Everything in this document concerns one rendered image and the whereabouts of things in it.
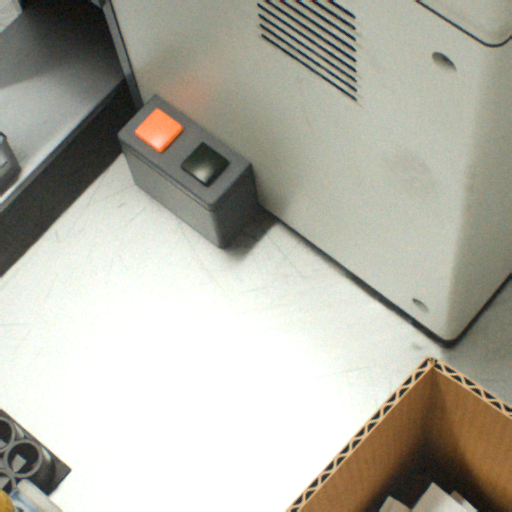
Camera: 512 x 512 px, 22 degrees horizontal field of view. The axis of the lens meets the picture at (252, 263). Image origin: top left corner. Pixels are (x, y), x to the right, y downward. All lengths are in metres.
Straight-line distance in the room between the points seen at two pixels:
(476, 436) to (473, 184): 0.09
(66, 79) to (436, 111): 0.26
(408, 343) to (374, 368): 0.02
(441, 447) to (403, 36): 0.19
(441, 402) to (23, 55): 0.29
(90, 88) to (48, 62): 0.03
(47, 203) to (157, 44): 0.13
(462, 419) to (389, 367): 0.13
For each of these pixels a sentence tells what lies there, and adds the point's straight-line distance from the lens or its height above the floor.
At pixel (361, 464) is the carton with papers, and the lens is 0.48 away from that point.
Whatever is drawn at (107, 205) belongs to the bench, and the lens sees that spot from 0.67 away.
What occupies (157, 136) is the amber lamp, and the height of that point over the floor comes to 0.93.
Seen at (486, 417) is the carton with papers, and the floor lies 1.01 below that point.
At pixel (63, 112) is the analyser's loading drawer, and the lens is 0.65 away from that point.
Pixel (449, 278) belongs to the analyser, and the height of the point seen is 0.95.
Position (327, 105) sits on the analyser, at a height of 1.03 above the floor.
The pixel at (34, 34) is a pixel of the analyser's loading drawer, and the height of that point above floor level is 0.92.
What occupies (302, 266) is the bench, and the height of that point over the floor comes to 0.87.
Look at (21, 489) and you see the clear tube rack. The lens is 0.55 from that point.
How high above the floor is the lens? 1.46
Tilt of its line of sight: 66 degrees down
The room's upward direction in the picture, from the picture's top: 12 degrees counter-clockwise
